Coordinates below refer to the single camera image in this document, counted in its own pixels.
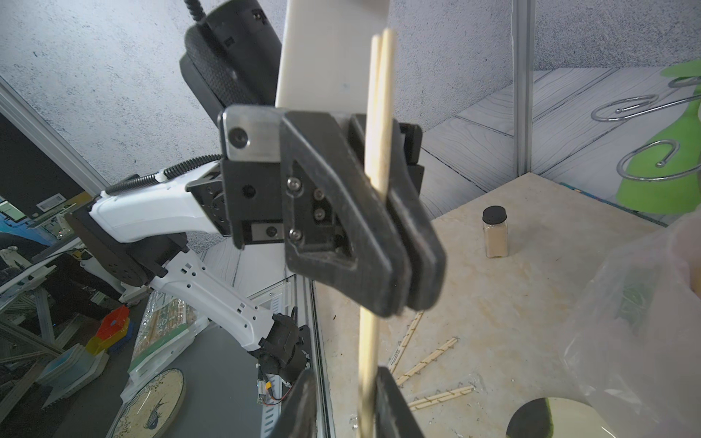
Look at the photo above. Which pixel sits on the chopsticks pair four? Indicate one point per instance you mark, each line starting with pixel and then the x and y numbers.
pixel 440 398

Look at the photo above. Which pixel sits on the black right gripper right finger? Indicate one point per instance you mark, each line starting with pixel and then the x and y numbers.
pixel 393 418

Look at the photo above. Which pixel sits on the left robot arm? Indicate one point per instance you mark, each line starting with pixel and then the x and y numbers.
pixel 137 229

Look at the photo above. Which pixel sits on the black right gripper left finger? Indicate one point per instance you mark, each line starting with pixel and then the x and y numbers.
pixel 298 418

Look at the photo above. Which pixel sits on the chopsticks pair one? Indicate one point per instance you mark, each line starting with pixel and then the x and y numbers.
pixel 402 345

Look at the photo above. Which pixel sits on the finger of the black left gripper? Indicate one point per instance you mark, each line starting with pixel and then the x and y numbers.
pixel 401 262
pixel 317 166

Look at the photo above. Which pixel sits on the metal corner post left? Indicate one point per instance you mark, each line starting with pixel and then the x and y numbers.
pixel 523 46

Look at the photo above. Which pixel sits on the chopsticks pair two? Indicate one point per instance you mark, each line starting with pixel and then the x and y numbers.
pixel 432 357

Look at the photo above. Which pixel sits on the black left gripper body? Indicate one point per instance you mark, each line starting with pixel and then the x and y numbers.
pixel 242 195

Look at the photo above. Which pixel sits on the round wall clock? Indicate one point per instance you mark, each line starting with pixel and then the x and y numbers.
pixel 153 409

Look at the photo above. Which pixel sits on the green plastic goblet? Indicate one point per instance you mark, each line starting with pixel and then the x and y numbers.
pixel 662 177

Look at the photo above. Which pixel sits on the chopsticks pair three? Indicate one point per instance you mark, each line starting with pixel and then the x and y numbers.
pixel 377 162

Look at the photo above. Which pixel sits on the toothpick jar black lid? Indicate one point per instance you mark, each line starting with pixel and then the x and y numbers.
pixel 494 219

